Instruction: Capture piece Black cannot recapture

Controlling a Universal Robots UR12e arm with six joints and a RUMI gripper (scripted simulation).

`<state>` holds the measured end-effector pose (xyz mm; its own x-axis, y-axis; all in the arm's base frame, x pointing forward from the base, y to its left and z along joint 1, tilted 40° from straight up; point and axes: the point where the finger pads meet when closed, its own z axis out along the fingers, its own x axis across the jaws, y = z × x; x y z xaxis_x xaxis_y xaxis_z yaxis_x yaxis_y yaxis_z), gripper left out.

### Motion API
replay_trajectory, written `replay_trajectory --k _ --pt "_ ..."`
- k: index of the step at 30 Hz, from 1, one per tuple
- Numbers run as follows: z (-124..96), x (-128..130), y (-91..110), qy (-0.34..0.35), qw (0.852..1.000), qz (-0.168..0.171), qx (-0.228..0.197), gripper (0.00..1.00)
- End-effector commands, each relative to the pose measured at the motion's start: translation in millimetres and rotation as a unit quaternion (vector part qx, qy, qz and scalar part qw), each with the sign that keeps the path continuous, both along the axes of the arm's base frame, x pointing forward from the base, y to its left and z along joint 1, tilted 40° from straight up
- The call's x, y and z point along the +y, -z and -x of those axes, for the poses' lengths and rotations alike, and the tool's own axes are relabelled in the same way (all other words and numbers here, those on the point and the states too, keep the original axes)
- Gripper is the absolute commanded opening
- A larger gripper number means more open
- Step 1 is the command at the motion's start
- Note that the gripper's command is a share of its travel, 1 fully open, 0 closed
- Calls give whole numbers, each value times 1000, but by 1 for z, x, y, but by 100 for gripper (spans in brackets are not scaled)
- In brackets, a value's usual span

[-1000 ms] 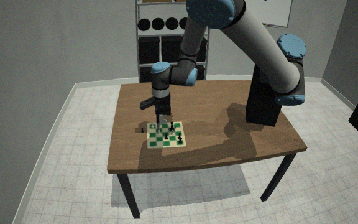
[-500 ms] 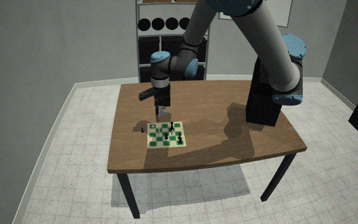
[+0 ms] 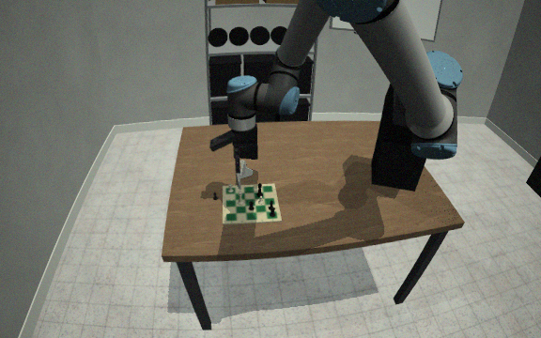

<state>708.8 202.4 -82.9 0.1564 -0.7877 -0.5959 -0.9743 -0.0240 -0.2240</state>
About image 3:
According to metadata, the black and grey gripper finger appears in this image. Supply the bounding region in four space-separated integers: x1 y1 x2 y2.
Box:
235 152 253 190

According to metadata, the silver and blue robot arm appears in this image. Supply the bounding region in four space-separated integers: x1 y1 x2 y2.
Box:
226 0 463 160

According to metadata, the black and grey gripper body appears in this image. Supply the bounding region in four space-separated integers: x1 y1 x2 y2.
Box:
232 123 257 160

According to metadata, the green and cream chessboard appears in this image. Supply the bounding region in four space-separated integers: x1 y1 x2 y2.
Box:
223 184 282 225

